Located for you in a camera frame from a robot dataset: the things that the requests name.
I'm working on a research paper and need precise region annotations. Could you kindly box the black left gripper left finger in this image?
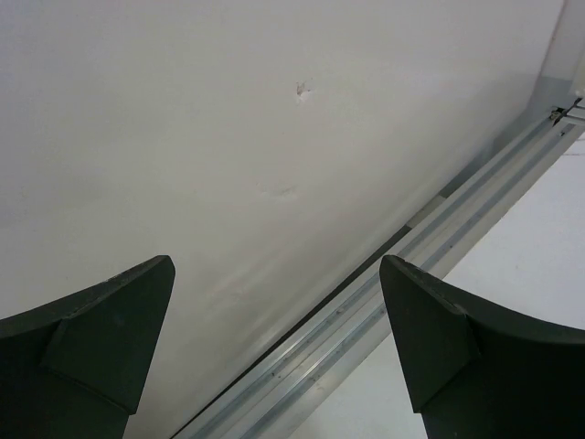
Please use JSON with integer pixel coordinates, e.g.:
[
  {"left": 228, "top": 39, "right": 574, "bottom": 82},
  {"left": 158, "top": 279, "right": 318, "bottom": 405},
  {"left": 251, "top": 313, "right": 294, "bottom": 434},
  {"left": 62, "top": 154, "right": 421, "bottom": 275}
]
[{"left": 1, "top": 255, "right": 176, "bottom": 438}]

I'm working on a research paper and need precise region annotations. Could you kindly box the aluminium table edge rail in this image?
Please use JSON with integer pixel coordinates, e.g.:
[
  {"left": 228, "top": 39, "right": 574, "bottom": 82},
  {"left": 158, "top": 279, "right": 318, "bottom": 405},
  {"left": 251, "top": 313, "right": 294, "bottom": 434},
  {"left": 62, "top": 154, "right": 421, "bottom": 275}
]
[{"left": 179, "top": 92, "right": 584, "bottom": 438}]

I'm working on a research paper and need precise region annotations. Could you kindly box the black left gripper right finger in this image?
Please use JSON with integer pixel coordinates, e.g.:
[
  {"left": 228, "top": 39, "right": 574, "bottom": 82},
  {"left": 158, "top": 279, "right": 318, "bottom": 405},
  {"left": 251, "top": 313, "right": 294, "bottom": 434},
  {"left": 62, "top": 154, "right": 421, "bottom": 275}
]
[{"left": 379, "top": 256, "right": 584, "bottom": 438}]

